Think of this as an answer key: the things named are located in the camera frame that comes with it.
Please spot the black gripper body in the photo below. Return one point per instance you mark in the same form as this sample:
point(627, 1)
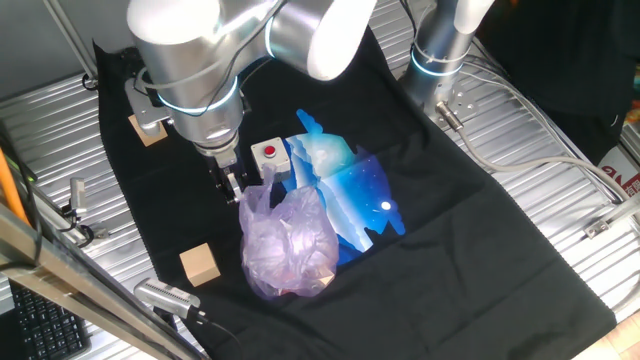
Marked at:
point(226, 165)

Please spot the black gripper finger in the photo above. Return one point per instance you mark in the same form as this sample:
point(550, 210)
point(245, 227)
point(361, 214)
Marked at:
point(221, 190)
point(235, 189)

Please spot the purple translucent plastic bag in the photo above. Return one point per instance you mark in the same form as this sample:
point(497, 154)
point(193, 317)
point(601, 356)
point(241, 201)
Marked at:
point(285, 245)

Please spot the wooden block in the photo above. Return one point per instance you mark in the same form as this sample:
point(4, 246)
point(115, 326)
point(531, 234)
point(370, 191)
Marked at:
point(327, 280)

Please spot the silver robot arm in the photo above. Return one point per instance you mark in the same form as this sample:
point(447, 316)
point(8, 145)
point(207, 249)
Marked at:
point(200, 60)

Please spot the grey box with red button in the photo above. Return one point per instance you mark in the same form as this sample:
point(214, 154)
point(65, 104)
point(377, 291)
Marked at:
point(264, 161)

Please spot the plain wooden cube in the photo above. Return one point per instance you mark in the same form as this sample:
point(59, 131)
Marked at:
point(150, 136)
point(200, 265)

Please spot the thin metal rod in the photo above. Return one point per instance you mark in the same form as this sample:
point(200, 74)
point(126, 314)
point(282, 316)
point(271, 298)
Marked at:
point(70, 37)

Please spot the orange pole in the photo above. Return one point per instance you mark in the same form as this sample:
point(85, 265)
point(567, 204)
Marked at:
point(9, 187)

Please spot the black computer keyboard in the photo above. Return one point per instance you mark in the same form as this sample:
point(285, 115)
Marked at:
point(45, 325)

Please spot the black cloth with blue print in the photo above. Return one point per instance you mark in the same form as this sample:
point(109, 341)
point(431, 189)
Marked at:
point(450, 280)

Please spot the person in black clothing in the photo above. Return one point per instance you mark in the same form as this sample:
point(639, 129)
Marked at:
point(550, 50)

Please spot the red and white carton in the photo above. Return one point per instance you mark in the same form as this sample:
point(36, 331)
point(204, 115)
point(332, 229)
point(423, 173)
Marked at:
point(622, 175)

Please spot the colourful patterned fabric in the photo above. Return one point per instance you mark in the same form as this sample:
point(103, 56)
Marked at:
point(635, 112)

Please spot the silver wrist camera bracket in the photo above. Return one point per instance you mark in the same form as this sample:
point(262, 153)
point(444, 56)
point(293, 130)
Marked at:
point(145, 110)

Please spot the ribbed silver camera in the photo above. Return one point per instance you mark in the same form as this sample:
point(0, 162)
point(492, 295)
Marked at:
point(165, 296)

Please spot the aluminium camera stand rail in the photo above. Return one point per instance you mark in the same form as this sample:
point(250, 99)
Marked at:
point(100, 233)

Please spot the small silver camera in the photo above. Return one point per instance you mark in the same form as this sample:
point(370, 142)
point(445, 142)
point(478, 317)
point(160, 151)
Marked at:
point(77, 195)

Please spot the aluminium frame beam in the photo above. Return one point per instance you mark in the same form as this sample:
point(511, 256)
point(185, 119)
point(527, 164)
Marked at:
point(75, 295)

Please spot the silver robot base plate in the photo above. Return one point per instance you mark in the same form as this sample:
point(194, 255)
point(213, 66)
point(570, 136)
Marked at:
point(462, 100)

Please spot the short aluminium rail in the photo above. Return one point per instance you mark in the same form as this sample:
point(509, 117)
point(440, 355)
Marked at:
point(612, 217)

